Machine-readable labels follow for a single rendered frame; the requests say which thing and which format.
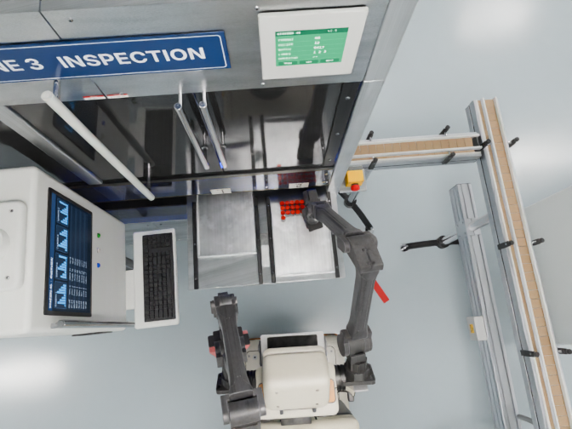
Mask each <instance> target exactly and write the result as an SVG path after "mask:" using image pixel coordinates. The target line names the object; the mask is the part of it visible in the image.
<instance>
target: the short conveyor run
mask: <svg viewBox="0 0 572 429"><path fill-rule="evenodd" d="M449 129H450V126H449V125H446V126H445V129H443V130H442V131H441V132H440V134H437V135H425V136H413V137H401V138H390V139H378V140H372V137H373V135H374V131H373V130H371V131H369V133H368V136H367V138H366V140H360V141H359V143H358V146H357V150H356V151H355V153H354V156H353V158H352V161H351V163H350V166H349V167H351V166H362V167H363V169H364V171H369V170H381V169H402V168H414V167H425V166H438V165H449V164H460V163H475V162H476V161H477V160H478V159H479V158H480V157H481V156H482V154H481V152H480V149H482V146H479V144H478V136H479V134H477V132H471V133H460V134H447V132H448V130H449ZM384 148H385V149H384Z"/></svg>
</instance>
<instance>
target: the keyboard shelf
mask: <svg viewBox="0 0 572 429"><path fill-rule="evenodd" d="M168 232H172V235H173V256H174V295H175V315H176V319H170V320H162V321H155V322H147V323H145V322H144V286H143V249H142V236H144V235H152V234H160V233H168ZM133 242H134V270H129V271H126V310H133V309H134V322H135V326H134V327H135V328H136V329H145V328H153V327H161V326H169V325H176V324H179V323H180V313H179V293H178V274H177V254H176V236H175V229H174V228H169V229H161V230H153V231H145V232H134V234H133Z"/></svg>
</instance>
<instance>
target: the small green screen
mask: <svg viewBox="0 0 572 429"><path fill-rule="evenodd" d="M368 11H369V9H368V7H353V8H339V9H313V10H300V11H286V12H272V13H259V14H258V26H259V36H260V57H261V67H262V78H263V79H277V78H290V77H315V76H328V75H340V74H351V73H352V68H353V65H354V61H355V58H356V55H357V51H358V46H359V43H360V39H361V36H362V33H363V28H364V24H365V21H366V18H367V14H368Z"/></svg>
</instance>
